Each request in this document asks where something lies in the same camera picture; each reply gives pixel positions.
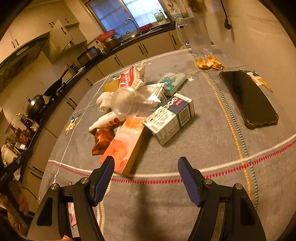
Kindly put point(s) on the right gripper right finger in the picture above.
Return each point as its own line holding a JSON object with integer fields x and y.
{"x": 240, "y": 220}

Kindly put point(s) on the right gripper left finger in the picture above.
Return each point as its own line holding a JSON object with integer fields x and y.
{"x": 51, "y": 221}

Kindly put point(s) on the red brown snack bag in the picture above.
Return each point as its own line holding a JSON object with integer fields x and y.
{"x": 103, "y": 138}

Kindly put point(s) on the orange carton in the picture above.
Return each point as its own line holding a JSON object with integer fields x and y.
{"x": 126, "y": 145}

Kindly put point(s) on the white tube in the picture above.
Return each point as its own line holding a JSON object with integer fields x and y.
{"x": 108, "y": 120}

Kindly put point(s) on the white blue medicine box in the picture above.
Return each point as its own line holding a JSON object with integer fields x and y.
{"x": 169, "y": 118}

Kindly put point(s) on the teal tissue pack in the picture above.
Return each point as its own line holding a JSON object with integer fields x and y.
{"x": 173, "y": 82}

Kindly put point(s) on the white long medicine box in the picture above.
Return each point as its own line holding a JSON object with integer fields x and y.
{"x": 154, "y": 92}

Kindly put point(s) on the red white plastic bag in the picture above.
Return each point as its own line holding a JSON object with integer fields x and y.
{"x": 133, "y": 77}

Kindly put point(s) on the kitchen faucet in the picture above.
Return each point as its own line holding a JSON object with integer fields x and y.
{"x": 134, "y": 23}

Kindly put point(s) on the lidded steel pot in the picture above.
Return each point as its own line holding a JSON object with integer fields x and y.
{"x": 35, "y": 106}

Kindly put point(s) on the black wok pan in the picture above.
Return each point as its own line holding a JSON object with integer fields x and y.
{"x": 51, "y": 91}

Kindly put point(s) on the black range hood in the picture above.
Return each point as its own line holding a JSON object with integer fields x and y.
{"x": 20, "y": 59}

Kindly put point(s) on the orange peel pieces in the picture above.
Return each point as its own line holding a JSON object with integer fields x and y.
{"x": 209, "y": 62}

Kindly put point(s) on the red basin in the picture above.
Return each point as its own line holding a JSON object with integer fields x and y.
{"x": 103, "y": 37}

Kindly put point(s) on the clear glass pitcher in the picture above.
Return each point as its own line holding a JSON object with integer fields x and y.
{"x": 192, "y": 33}

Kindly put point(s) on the window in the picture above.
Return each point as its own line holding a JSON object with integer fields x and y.
{"x": 112, "y": 14}

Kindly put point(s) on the green detergent bottle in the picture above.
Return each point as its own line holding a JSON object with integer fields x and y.
{"x": 160, "y": 18}

